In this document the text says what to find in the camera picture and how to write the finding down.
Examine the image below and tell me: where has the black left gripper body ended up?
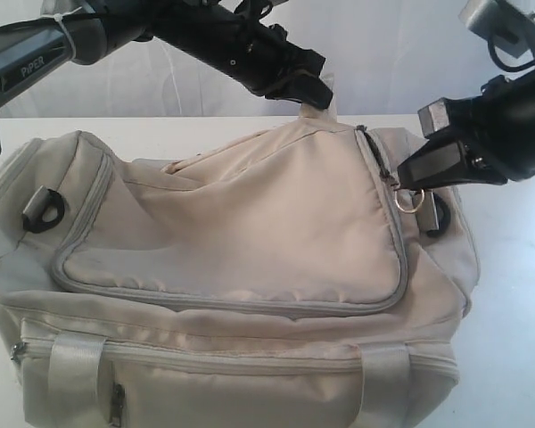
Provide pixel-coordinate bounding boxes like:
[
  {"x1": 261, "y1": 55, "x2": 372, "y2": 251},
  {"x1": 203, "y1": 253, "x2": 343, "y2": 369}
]
[{"x1": 244, "y1": 24, "x2": 325, "y2": 101}]

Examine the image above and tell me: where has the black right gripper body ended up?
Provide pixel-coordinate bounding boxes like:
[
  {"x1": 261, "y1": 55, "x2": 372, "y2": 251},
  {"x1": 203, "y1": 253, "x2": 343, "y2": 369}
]
[{"x1": 419, "y1": 73, "x2": 535, "y2": 185}]

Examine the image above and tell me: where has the gold zipper pull ring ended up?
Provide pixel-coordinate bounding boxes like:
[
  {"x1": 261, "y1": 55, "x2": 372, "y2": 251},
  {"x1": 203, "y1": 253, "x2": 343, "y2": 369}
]
[{"x1": 394, "y1": 186, "x2": 427, "y2": 214}]

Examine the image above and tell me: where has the beige fabric duffel bag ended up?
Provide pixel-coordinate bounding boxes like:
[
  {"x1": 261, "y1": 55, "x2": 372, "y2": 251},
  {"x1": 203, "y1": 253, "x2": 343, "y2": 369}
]
[{"x1": 0, "y1": 106, "x2": 480, "y2": 427}]

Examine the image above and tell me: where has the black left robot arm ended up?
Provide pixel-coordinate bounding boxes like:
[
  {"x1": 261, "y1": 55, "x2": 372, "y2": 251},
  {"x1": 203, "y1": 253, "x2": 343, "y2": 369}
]
[{"x1": 0, "y1": 1, "x2": 333, "y2": 153}]

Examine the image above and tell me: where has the white curtain backdrop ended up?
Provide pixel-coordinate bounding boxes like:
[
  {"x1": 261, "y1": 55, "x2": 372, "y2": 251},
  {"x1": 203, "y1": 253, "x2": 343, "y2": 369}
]
[{"x1": 0, "y1": 0, "x2": 535, "y2": 119}]

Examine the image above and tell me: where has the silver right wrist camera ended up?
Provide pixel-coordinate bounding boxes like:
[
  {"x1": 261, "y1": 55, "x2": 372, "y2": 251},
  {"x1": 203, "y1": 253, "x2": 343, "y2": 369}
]
[{"x1": 458, "y1": 0, "x2": 535, "y2": 73}]

